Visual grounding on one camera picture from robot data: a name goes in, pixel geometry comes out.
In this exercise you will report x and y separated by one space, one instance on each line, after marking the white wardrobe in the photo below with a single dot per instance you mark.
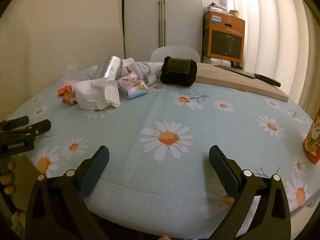
142 17

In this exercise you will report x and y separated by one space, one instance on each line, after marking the black bundle with green label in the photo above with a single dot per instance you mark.
175 80

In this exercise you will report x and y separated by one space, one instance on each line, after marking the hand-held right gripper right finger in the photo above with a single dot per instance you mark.
222 167

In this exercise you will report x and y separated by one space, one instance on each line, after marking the person's left hand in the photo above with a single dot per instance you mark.
7 178

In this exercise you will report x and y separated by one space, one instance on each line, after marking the clear plastic wrapper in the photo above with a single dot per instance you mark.
70 72

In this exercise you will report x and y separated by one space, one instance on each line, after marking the pink printed wrapper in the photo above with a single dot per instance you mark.
132 87

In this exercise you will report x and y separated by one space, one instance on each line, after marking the packets on cardboard box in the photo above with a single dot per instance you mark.
217 7

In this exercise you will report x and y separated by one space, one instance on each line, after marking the wooden cutting board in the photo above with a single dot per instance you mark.
225 80

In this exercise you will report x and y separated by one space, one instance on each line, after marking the orange printed paper cup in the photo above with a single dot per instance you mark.
312 150

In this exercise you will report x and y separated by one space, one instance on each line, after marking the red orange wrapper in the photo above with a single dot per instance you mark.
63 90

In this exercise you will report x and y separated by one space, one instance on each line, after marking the white tissue paper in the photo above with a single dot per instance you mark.
92 95

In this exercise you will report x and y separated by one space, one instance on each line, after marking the silver foil wrapper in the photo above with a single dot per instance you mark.
108 66

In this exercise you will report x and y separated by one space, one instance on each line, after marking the white curtain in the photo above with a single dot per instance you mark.
275 30

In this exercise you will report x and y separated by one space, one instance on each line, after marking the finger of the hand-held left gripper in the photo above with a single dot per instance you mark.
40 127
18 121

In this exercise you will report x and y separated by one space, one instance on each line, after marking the orange cardboard box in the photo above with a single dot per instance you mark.
225 22

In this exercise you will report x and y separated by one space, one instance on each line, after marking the daisy print tablecloth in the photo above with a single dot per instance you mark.
162 110

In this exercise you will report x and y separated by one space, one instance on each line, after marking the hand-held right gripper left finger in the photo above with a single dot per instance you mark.
95 170

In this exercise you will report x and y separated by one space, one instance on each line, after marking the white cloth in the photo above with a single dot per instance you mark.
147 68

